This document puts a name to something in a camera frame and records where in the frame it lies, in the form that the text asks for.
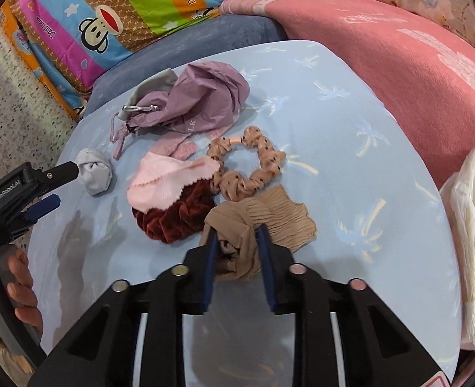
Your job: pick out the person's left hand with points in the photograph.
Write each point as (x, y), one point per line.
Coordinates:
(21, 292)

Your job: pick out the white lined trash bin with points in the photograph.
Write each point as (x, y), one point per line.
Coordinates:
(469, 245)

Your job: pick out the grey drawstring pouch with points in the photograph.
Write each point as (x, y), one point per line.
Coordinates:
(160, 82)

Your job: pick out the blue-grey velvet cushion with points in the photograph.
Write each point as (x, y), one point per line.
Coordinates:
(209, 37)

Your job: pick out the beige stocking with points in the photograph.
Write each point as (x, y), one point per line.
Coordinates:
(288, 223)

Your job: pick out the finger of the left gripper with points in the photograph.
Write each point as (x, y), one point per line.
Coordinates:
(42, 208)
(49, 180)

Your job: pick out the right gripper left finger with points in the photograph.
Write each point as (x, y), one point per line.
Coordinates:
(126, 321)

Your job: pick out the tan polka-dot scrunchie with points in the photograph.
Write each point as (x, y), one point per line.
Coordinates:
(248, 164)

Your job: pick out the light pink cloth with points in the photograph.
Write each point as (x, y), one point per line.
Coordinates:
(159, 180)

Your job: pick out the small grey balled sock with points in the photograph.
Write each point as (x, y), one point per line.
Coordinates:
(94, 171)

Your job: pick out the pink blanket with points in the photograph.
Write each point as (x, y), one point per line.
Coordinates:
(422, 73)

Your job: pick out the pink mesh sachet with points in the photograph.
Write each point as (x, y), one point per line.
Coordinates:
(182, 146)

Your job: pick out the purple drawstring pouch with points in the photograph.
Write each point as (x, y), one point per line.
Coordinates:
(206, 96)

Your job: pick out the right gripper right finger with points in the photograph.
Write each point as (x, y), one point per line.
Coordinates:
(344, 334)

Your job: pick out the colourful monkey print pillow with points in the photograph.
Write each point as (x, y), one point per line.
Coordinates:
(69, 44)

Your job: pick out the dark red velvet scrunchie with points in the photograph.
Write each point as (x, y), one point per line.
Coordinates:
(183, 218)

